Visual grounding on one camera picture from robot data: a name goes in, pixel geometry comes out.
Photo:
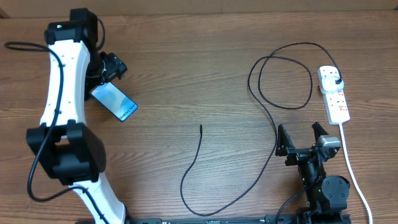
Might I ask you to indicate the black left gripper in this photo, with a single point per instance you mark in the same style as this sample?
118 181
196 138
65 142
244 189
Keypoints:
115 66

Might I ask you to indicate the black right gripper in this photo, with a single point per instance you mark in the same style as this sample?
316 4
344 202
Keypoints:
285 146

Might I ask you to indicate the blue Galaxy smartphone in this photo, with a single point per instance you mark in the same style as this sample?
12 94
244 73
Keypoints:
115 101

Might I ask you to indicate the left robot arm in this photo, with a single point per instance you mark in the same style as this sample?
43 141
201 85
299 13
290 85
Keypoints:
63 144

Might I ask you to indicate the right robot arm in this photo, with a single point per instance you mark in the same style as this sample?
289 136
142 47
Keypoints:
326 195

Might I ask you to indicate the white charger adapter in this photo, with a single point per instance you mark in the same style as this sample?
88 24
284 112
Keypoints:
329 85

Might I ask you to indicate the white power strip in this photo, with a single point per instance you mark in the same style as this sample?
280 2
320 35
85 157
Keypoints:
335 103

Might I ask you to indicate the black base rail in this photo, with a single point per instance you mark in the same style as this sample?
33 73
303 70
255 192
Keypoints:
214 221

